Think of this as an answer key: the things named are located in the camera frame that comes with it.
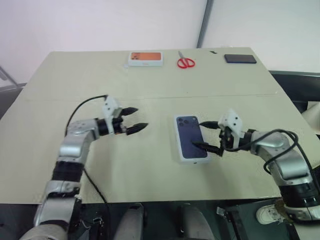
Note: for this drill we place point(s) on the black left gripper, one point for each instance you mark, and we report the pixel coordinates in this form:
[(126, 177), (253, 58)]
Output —
[(119, 126)]

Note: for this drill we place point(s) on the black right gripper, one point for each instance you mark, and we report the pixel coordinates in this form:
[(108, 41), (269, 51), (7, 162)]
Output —
[(227, 140)]

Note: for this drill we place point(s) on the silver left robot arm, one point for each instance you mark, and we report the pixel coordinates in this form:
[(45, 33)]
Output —
[(75, 150)]

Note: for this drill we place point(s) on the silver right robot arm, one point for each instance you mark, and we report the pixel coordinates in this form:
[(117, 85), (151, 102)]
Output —
[(290, 162)]

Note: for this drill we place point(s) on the white box with orange phone print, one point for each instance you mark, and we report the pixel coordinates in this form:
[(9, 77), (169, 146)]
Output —
[(146, 58)]

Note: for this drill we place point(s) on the flat dark blue phone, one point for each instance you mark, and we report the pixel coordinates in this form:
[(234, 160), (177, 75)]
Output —
[(240, 58)]

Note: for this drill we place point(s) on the small black scrap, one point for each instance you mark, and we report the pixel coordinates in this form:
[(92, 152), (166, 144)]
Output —
[(213, 52)]

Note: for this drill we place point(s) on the grey rounded robot leg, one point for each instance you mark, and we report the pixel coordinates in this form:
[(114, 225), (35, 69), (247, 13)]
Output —
[(192, 222), (132, 222)]

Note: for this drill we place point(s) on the white sneaker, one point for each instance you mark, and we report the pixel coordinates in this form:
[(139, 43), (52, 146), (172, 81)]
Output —
[(268, 215)]

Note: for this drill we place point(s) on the dark side table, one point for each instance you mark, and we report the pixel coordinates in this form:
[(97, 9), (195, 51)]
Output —
[(297, 85)]

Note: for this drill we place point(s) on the white rounded object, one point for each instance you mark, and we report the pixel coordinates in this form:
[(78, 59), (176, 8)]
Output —
[(312, 117)]

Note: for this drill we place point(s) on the grey side shelf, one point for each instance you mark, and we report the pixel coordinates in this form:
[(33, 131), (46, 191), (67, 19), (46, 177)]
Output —
[(10, 82)]

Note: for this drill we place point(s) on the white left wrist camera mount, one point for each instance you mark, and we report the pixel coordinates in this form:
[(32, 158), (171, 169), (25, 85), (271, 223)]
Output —
[(110, 107)]

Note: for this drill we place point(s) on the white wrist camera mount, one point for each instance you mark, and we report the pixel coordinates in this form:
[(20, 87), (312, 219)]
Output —
[(231, 121), (110, 107)]

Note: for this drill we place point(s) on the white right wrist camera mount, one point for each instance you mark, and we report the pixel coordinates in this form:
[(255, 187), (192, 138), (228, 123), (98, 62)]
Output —
[(231, 121)]

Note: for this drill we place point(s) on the grey metal post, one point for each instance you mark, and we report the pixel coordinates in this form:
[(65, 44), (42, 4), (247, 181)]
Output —
[(203, 22)]

